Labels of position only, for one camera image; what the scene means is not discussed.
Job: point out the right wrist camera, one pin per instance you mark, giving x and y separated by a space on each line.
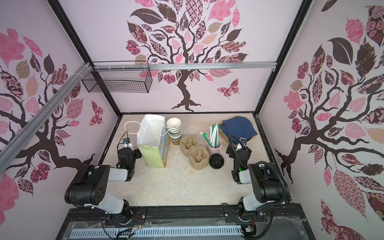
242 144

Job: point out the green wrapped straw leaning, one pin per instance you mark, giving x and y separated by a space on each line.
208 141

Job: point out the black wire basket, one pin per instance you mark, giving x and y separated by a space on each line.
119 77

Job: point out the brown pulp cup carrier stack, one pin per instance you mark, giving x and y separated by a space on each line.
198 156

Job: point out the cardboard box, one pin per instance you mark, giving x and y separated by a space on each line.
248 136

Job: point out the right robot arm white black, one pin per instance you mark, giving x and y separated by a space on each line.
269 188

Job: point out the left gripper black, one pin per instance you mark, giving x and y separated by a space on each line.
125 154

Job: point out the pink bucket straw holder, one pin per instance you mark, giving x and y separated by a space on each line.
212 150

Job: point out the black coffee lid stack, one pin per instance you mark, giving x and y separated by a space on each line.
216 161

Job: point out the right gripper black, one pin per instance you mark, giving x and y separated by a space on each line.
240 153

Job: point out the paper gift bag with handles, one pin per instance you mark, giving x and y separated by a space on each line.
153 140

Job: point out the white slotted cable duct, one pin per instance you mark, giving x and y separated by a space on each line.
157 233

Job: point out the aluminium rail left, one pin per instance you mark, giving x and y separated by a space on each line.
12 149

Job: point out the stack of paper cups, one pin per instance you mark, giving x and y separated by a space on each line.
174 126

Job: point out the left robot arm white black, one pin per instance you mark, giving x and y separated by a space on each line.
89 186

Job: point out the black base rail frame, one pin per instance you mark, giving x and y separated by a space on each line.
285 222

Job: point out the dark blue napkins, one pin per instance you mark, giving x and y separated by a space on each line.
237 125

